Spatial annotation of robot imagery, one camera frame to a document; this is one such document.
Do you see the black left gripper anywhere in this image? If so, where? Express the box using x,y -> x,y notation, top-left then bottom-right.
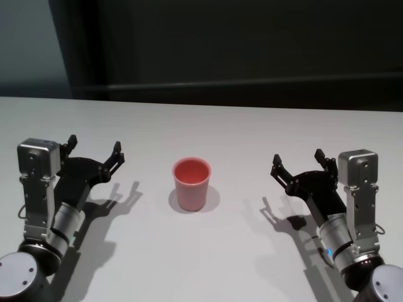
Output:
55,134 -> 125,212

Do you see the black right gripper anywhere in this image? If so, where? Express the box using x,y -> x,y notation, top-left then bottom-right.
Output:
270,149 -> 347,227

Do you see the pink plastic cup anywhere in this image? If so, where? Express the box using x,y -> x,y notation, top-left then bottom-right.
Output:
171,158 -> 211,212

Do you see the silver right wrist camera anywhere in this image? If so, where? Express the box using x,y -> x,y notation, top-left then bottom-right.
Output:
338,150 -> 379,252

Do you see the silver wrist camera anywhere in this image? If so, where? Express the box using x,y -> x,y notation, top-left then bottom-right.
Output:
16,137 -> 61,245
338,150 -> 379,252

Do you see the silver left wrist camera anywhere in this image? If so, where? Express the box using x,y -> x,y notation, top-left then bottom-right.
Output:
16,137 -> 61,245

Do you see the dark partition post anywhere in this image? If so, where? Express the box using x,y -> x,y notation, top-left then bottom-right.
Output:
47,0 -> 106,99

